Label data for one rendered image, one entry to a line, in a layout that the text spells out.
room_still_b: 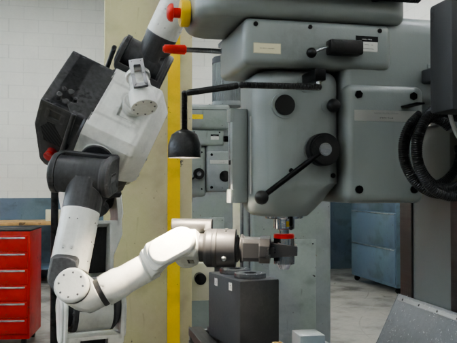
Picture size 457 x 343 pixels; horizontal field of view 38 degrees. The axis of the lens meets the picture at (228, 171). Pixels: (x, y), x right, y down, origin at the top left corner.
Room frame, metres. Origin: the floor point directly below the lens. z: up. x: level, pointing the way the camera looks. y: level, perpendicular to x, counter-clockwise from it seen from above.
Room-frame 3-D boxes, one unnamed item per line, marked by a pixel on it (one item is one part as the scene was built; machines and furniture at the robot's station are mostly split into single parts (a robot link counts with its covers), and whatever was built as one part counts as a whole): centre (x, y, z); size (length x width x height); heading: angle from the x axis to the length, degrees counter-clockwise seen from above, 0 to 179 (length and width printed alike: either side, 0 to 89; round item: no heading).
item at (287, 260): (1.52, -0.13, 1.23); 0.05 x 0.05 x 0.06
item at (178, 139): (1.45, 0.10, 1.47); 0.07 x 0.07 x 0.06
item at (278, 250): (1.48, -0.12, 1.23); 0.06 x 0.02 x 0.03; 85
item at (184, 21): (1.46, 0.10, 1.76); 0.06 x 0.02 x 0.06; 13
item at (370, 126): (1.56, -0.32, 1.47); 0.24 x 0.19 x 0.26; 13
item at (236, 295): (1.91, -0.04, 1.04); 0.22 x 0.12 x 0.20; 24
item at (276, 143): (1.52, -0.13, 1.47); 0.21 x 0.19 x 0.32; 13
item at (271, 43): (1.52, -0.17, 1.68); 0.34 x 0.24 x 0.10; 103
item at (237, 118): (1.49, -0.02, 1.44); 0.04 x 0.04 x 0.21; 13
